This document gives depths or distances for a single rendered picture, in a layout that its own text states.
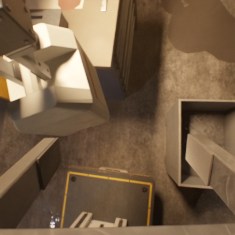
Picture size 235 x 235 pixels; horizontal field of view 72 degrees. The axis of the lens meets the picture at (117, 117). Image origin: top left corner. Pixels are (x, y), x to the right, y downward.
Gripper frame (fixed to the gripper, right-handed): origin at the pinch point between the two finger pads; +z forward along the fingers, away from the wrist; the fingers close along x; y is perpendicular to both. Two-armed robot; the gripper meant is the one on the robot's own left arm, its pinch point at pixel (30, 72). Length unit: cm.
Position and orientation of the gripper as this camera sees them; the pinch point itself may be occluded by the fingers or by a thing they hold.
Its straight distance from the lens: 32.4
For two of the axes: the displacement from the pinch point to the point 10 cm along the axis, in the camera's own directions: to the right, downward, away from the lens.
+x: -9.4, 3.2, 0.9
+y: -3.0, -9.4, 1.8
